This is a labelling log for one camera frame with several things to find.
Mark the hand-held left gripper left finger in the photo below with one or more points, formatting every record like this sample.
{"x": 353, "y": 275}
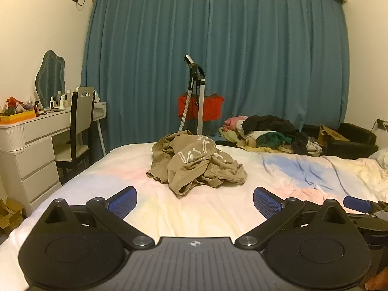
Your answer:
{"x": 122, "y": 201}

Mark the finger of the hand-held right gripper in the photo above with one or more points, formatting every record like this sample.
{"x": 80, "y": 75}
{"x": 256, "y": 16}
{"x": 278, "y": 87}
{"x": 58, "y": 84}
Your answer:
{"x": 357, "y": 204}

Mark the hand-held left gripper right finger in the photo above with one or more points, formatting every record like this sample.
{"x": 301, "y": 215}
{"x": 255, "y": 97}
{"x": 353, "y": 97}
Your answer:
{"x": 266, "y": 203}

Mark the khaki printed T-shirt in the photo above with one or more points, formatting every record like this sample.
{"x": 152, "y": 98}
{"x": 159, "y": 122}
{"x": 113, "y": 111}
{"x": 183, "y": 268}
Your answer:
{"x": 197, "y": 163}

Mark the pile of mixed clothes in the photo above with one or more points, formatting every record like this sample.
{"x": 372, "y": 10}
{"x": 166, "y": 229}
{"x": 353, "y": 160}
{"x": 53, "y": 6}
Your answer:
{"x": 229, "y": 135}
{"x": 269, "y": 124}

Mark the person's right hand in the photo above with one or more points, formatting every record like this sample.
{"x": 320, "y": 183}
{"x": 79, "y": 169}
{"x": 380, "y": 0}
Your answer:
{"x": 376, "y": 282}

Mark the white pillow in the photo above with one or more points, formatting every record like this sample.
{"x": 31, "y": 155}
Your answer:
{"x": 380, "y": 157}

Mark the pastel bed duvet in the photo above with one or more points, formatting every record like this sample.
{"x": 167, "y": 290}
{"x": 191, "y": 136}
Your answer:
{"x": 212, "y": 215}

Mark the green garment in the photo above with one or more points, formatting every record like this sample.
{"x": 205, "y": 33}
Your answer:
{"x": 269, "y": 139}

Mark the black armchair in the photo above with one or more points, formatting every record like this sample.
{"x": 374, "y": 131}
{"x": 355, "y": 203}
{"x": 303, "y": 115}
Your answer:
{"x": 357, "y": 139}

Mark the white crumpled cloth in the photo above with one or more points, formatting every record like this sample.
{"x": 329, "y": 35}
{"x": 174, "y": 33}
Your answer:
{"x": 313, "y": 147}

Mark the brown paper bag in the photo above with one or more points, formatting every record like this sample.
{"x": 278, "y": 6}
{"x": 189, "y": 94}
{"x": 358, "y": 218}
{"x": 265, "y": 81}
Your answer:
{"x": 332, "y": 133}

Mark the pink garment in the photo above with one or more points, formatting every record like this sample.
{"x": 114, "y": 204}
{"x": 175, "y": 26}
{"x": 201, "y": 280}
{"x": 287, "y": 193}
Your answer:
{"x": 233, "y": 122}

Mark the black and white chair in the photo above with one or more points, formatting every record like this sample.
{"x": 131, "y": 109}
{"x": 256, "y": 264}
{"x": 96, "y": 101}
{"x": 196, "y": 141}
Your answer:
{"x": 81, "y": 112}

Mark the white dressing table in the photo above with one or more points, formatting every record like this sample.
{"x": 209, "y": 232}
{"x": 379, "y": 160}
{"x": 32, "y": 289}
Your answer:
{"x": 27, "y": 157}

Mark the red hanging garment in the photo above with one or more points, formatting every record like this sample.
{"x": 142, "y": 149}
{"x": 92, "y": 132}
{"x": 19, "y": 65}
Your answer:
{"x": 212, "y": 106}

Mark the cardboard box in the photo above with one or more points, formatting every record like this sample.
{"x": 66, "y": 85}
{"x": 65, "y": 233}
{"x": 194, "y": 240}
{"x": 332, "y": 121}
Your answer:
{"x": 10, "y": 215}

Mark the group of cosmetic bottles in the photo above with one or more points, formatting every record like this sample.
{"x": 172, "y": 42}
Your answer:
{"x": 62, "y": 100}

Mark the garment steamer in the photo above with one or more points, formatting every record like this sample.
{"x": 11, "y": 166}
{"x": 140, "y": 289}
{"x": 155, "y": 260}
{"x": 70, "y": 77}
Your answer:
{"x": 198, "y": 97}

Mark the orange storage tray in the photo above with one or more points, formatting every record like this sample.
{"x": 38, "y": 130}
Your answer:
{"x": 18, "y": 117}

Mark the wavy vanity mirror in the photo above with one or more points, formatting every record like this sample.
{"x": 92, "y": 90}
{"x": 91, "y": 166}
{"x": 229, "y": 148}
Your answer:
{"x": 50, "y": 75}

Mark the blue curtain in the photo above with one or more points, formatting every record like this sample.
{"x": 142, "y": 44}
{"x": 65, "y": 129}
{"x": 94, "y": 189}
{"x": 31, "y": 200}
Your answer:
{"x": 279, "y": 45}
{"x": 145, "y": 51}

